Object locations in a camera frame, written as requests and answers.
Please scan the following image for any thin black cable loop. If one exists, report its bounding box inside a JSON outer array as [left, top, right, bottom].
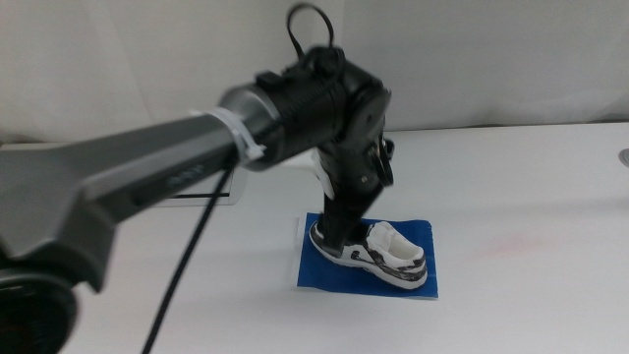
[[286, 3, 336, 61]]

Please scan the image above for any clear acrylic plate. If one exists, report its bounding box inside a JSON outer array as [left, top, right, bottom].
[[155, 164, 250, 208]]

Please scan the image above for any blue square mat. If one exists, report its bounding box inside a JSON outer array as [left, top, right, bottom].
[[295, 211, 439, 301]]

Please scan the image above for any white and black toy shoe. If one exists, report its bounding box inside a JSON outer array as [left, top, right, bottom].
[[309, 220, 429, 291]]

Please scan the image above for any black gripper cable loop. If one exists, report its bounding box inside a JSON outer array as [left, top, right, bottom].
[[371, 138, 396, 189]]

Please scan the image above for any white zip tie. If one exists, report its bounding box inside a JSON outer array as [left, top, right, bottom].
[[190, 106, 267, 164]]

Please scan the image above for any white backdrop curtain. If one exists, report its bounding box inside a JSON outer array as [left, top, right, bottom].
[[0, 0, 629, 145]]

